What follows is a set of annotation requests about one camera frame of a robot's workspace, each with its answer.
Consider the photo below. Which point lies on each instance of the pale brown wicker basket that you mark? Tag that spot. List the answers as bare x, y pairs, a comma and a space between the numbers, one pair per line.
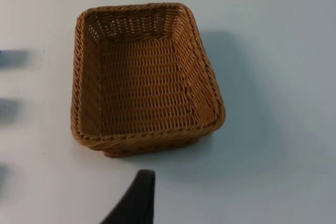
141, 95

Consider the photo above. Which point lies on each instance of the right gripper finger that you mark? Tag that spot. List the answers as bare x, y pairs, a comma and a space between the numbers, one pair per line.
136, 203

